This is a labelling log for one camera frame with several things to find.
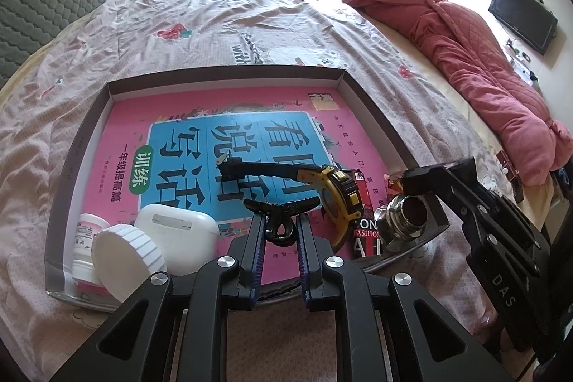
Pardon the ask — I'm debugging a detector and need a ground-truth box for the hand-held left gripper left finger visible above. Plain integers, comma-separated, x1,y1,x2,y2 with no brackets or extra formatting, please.
49,212,269,382

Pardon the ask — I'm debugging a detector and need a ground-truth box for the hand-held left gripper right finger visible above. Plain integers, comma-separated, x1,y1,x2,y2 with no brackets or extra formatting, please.
295,214,515,382

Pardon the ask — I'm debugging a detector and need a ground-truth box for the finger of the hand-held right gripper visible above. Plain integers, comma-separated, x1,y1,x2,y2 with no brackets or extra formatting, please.
403,156,549,275

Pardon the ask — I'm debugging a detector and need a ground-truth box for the black plastic clip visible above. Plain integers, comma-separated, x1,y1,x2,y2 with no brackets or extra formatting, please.
243,198,322,249

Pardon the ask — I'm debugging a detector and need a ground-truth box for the red and black lighter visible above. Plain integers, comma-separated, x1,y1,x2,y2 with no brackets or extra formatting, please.
338,167,395,260

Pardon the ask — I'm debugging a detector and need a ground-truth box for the white earbuds case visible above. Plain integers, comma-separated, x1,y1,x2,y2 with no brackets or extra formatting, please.
134,203,220,277

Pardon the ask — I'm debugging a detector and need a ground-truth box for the white ribbed lid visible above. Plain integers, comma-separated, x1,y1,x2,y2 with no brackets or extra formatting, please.
92,224,168,303

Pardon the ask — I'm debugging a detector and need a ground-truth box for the white medicine bottle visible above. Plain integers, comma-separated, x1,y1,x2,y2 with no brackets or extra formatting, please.
72,213,110,295

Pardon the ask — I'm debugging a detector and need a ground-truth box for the grey shallow cardboard box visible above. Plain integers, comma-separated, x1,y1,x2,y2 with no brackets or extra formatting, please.
45,68,451,313

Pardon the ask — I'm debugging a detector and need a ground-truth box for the white television cabinet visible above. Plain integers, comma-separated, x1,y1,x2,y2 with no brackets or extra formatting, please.
504,35,544,87

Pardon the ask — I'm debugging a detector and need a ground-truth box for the red quilted blanket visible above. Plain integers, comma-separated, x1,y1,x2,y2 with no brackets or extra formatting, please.
330,0,571,186

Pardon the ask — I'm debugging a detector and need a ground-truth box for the pink and blue book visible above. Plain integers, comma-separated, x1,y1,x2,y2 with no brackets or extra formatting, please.
74,86,390,289

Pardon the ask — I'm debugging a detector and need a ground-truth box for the black television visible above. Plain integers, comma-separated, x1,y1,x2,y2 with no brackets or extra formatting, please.
488,0,559,56

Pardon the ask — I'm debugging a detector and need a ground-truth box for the pink floral bed sheet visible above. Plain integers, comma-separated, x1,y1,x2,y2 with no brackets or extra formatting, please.
0,0,556,382

